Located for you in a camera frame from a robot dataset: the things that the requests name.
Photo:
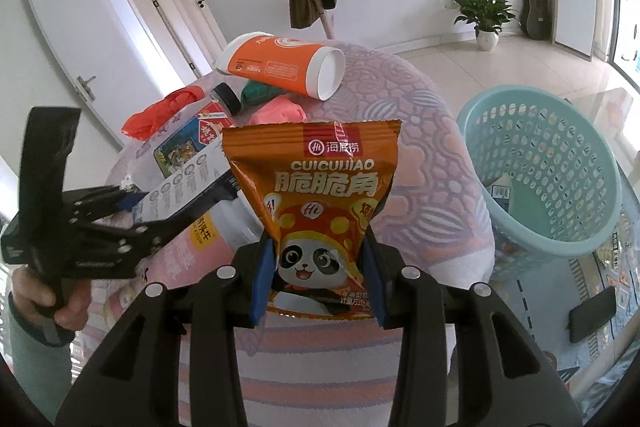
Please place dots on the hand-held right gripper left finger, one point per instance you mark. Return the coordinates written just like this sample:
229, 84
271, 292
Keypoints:
263, 282

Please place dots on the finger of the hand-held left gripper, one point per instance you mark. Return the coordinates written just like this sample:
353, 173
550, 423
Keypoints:
131, 202
155, 229

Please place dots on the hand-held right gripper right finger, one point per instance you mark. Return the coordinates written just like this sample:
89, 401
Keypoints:
372, 282

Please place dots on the white printed carton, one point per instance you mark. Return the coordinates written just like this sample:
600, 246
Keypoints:
185, 184

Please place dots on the orange panda snack packet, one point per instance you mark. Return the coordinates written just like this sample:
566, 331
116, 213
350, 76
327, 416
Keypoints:
320, 187

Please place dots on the teal plastic basket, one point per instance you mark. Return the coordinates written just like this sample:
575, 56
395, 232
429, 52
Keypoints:
590, 207

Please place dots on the person's left forearm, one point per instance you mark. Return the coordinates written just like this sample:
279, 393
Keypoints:
35, 357

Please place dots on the person's left hand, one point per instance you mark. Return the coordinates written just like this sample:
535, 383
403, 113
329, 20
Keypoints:
75, 307

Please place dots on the pink packet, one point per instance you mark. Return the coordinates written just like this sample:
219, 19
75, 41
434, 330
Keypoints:
200, 252

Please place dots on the black-capped labelled bottle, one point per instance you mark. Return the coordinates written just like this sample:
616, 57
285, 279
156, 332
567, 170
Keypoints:
192, 142

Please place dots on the red plastic bag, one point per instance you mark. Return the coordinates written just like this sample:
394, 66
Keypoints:
160, 112

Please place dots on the floral patterned tablecloth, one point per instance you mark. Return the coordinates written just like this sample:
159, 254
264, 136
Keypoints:
425, 147

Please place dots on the small white carton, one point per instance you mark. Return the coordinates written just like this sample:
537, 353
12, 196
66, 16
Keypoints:
502, 192

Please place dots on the green crumpled bag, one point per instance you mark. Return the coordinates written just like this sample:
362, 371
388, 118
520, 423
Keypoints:
260, 92

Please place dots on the pink crumpled bag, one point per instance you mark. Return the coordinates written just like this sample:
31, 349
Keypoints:
280, 109

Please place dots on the glass coffee table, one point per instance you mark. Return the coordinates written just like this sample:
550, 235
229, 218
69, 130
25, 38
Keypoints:
545, 307

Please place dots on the orange and white paper cup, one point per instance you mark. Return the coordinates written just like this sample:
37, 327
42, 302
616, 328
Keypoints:
280, 62

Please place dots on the black phone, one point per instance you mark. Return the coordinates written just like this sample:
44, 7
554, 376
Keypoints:
592, 314

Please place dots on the potted green plant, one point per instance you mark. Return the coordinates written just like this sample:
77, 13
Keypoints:
485, 7

